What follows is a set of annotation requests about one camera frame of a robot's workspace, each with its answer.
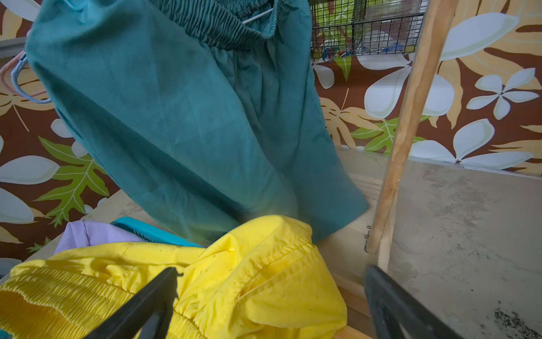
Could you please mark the yellow shorts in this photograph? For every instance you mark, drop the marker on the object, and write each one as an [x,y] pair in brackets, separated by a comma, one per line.
[264,279]

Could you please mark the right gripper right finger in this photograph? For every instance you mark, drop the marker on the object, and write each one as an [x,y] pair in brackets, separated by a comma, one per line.
[395,313]

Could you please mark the teal plastic basket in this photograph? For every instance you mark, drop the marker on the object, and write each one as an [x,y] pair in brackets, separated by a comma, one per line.
[151,233]

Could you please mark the green shorts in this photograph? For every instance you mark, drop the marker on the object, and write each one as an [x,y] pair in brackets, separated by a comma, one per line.
[206,123]

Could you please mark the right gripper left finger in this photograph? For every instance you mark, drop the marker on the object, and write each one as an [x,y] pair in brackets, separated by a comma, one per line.
[147,314]

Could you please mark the white wire hanger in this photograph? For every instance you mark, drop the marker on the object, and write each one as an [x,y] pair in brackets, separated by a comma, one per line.
[258,16]

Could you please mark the pink wire hanger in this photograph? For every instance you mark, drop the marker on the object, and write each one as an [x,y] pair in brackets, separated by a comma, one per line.
[9,79]

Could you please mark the purple shorts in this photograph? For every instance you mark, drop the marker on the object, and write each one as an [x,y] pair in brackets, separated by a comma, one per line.
[87,233]

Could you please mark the black mesh basket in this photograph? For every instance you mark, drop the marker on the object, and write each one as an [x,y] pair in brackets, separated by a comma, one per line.
[346,28]

